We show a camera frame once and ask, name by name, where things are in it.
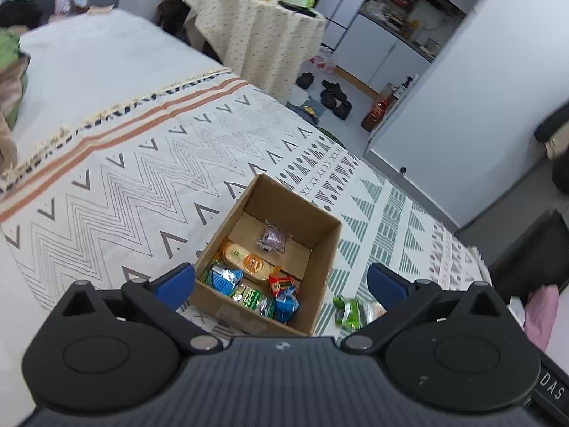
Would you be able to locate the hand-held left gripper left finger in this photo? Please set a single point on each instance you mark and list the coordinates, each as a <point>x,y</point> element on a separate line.
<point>175,282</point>

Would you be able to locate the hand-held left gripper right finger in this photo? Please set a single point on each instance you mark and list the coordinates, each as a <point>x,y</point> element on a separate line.
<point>386,284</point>

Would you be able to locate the light green snack packet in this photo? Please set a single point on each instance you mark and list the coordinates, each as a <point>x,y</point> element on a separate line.
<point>351,311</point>

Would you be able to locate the large orange biscuit packet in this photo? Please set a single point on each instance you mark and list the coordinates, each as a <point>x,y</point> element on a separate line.
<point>246,260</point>

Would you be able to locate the green and white cookie packet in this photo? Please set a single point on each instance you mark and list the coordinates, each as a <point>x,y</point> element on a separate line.
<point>253,299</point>

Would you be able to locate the small blue snack packet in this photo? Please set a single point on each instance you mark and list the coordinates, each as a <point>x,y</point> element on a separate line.
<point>286,306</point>

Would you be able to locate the red snack packet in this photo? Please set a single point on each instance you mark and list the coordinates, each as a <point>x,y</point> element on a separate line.
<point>280,283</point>

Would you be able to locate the small purple snack packet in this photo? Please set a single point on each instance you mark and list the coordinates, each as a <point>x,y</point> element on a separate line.
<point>272,238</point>

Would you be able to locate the brown cardboard box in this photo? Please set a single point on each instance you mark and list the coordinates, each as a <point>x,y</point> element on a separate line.
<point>302,218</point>

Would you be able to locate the pink cloth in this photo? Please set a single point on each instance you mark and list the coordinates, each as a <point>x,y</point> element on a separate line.
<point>542,311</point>

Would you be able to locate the white plastic bag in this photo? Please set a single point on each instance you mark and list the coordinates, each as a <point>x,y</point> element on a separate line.
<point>516,308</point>

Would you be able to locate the patterned bed blanket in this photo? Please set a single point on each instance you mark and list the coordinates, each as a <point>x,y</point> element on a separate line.
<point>155,164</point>

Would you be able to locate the black suitcase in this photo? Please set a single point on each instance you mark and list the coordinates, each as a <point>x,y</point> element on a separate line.
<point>529,249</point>

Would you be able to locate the red drink bottle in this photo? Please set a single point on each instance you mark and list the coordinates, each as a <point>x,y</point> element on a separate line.
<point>375,113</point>

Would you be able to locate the black spray bottle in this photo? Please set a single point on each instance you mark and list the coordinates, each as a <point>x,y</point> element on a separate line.
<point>406,82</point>

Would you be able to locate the black hanging bag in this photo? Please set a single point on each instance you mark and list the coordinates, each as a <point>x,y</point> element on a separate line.
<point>562,175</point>

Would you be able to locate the beige hanging garment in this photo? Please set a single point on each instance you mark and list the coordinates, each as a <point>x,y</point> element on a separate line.
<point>558,146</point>

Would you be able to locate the black hanging coat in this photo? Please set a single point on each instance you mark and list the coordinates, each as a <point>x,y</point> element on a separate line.
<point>551,126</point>

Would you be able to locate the white kitchen cabinet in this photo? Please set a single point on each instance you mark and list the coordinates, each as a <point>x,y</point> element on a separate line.
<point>391,53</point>

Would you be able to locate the pink water bottle pack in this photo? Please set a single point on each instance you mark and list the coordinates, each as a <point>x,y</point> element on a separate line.
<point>324,60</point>

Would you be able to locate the white bed sheet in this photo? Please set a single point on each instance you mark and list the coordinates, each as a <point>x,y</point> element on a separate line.
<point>89,53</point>

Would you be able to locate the round table with dotted tablecloth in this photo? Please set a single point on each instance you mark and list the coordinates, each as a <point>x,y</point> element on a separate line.
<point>249,40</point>

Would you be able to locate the black clothes pile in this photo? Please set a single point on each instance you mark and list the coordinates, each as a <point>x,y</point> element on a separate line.
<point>175,13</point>

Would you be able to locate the black remote control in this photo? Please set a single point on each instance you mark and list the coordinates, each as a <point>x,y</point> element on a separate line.
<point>297,9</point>

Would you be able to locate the black cloth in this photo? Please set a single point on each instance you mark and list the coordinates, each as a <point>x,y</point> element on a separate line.
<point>17,11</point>

